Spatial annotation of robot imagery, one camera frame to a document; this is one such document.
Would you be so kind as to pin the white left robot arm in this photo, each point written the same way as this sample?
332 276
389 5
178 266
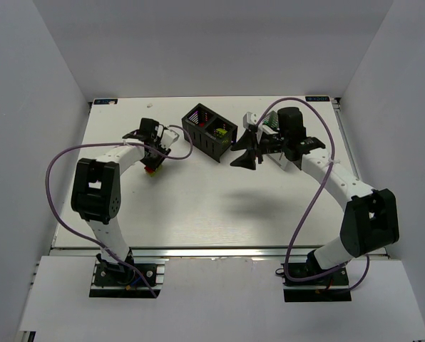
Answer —
96 193

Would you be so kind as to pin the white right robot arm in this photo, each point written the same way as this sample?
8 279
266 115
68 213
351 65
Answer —
370 220

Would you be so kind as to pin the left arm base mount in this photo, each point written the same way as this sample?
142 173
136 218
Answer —
115 281

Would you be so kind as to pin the blue label sticker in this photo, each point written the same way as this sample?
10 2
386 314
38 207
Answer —
317 98
105 101

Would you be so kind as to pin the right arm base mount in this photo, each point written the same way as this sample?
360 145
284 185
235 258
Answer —
333 287

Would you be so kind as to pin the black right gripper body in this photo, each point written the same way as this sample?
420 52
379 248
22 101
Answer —
256 146

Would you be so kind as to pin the aluminium table edge rail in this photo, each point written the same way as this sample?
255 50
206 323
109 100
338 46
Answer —
165 252

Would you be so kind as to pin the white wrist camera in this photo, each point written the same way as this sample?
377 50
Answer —
168 138
250 119

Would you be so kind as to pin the black two-slot container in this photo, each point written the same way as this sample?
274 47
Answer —
200 122

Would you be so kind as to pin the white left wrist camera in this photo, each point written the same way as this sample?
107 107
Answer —
168 138

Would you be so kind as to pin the blue label sticker left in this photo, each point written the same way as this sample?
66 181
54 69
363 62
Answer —
105 101

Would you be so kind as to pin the white two-slot container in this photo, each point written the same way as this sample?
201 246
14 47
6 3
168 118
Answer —
280 153

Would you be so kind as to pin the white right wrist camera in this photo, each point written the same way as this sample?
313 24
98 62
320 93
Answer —
250 119

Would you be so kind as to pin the red and lime lego stack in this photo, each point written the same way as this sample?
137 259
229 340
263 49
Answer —
152 172

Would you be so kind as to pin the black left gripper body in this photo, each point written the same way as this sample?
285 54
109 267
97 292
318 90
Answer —
152 157

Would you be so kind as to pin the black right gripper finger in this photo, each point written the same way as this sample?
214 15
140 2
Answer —
247 141
247 160

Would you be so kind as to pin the green and lime lego stack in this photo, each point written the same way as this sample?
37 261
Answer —
219 133

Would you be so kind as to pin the blue label sticker right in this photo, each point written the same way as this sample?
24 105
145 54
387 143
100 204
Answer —
317 98

